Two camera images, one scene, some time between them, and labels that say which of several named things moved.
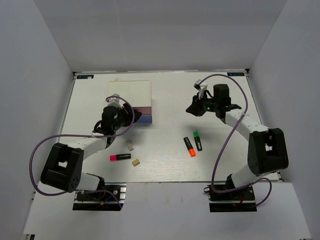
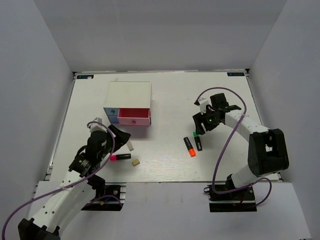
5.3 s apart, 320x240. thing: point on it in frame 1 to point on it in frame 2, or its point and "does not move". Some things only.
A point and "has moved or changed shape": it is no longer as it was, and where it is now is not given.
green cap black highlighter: [196, 135] does not move
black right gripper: [196, 108] to [200, 129]
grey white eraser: [130, 146] does not move
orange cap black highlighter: [191, 150] does not move
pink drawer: [145, 110] has moved or changed shape
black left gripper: [128, 116] to [121, 137]
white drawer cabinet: [138, 92] does not move
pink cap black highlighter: [120, 156] does not move
